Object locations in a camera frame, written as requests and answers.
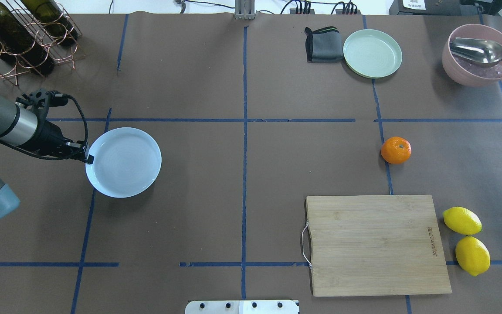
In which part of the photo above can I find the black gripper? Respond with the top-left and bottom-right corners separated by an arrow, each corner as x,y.
16,88 -> 95,165

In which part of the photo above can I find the light blue plate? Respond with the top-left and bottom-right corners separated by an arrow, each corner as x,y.
85,127 -> 162,198

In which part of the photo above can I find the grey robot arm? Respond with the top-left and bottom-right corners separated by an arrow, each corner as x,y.
0,88 -> 94,219

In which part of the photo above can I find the light green plate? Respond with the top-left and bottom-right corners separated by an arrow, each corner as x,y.
343,29 -> 403,79

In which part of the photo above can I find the pink bowl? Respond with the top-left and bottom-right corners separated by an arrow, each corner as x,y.
441,24 -> 502,87

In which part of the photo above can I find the metal scoop spoon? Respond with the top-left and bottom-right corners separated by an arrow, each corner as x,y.
449,38 -> 502,67

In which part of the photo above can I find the lower yellow lemon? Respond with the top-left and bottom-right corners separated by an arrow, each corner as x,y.
443,206 -> 482,236

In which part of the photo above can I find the yellow lemon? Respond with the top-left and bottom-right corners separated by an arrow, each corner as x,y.
455,236 -> 491,276
443,206 -> 482,236

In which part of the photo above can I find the orange mandarin fruit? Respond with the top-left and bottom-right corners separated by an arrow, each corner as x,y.
380,137 -> 412,164

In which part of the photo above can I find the upper yellow lemon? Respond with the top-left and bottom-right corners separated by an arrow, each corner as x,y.
455,236 -> 491,276

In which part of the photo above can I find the lower dark wine bottle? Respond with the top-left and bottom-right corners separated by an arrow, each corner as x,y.
21,0 -> 78,47

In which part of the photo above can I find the dark wine bottle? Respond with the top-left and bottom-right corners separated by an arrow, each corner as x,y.
0,2 -> 54,77
21,0 -> 78,47

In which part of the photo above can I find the upper dark wine bottle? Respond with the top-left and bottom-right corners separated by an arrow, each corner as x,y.
0,2 -> 54,77

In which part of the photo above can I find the wooden cutting board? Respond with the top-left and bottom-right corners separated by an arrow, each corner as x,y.
305,195 -> 452,297

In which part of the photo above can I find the folded grey cloth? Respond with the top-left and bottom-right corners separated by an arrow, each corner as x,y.
305,26 -> 344,63

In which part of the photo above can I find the black power strip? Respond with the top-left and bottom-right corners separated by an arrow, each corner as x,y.
280,0 -> 361,15

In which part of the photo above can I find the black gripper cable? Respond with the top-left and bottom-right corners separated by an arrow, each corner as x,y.
0,92 -> 88,161

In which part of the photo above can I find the copper wire bottle rack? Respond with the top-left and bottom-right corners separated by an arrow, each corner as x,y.
0,0 -> 86,85

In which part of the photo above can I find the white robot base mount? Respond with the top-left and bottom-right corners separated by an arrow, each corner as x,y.
185,299 -> 300,314

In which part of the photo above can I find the grey metal camera post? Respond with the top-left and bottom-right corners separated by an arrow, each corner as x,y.
234,0 -> 257,20

